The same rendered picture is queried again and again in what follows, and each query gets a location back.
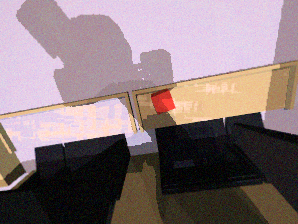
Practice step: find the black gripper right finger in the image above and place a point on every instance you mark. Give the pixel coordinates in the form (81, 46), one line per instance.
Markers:
(275, 153)

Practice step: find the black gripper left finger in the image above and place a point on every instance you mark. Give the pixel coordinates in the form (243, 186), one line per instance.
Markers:
(86, 196)

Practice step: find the red block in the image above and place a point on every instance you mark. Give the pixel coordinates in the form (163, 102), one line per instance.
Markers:
(162, 101)

